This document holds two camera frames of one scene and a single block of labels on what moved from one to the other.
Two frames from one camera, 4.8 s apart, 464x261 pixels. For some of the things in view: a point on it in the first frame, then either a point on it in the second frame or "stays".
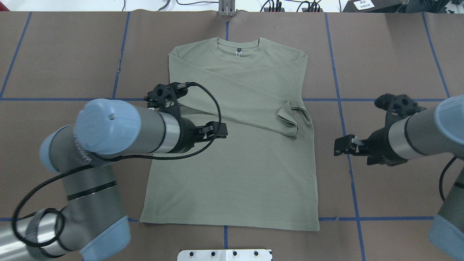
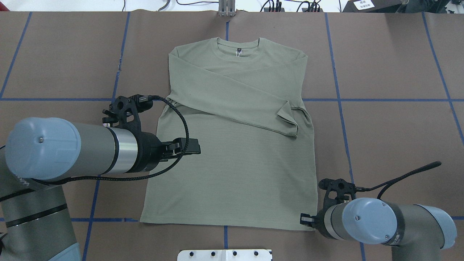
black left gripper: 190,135 -> 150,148
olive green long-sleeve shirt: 263,175 stays
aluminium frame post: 227,8 stays
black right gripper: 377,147 -> 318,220
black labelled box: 372,6 stays
